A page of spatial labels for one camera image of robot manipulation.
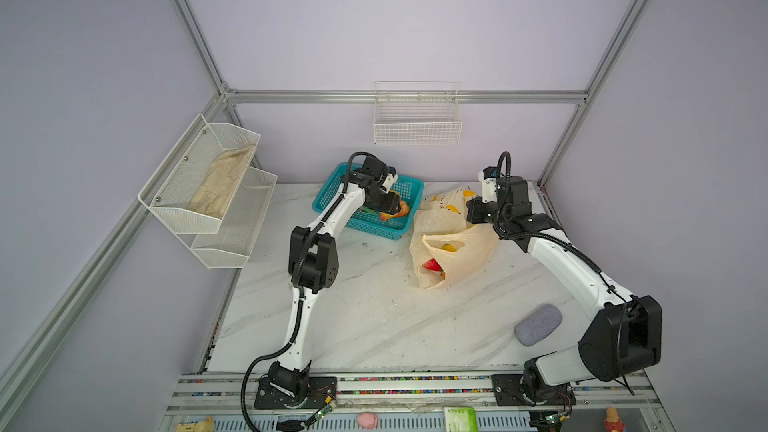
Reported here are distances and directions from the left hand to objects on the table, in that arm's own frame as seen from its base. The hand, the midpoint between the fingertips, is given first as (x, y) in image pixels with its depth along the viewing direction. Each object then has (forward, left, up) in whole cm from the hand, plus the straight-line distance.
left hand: (391, 205), depth 97 cm
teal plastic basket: (+14, -6, -6) cm, 17 cm away
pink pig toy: (-57, +5, -12) cm, 59 cm away
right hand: (-8, -22, +11) cm, 26 cm away
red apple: (-22, -12, 0) cm, 25 cm away
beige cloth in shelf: (-7, +46, +17) cm, 50 cm away
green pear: (-15, -18, -2) cm, 23 cm away
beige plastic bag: (-9, -15, +5) cm, 18 cm away
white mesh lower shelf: (-21, +42, +8) cm, 48 cm away
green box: (-57, -17, -10) cm, 60 cm away
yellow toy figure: (-58, +43, -12) cm, 73 cm away
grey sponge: (-35, -43, -9) cm, 56 cm away
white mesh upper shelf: (-9, +52, +17) cm, 56 cm away
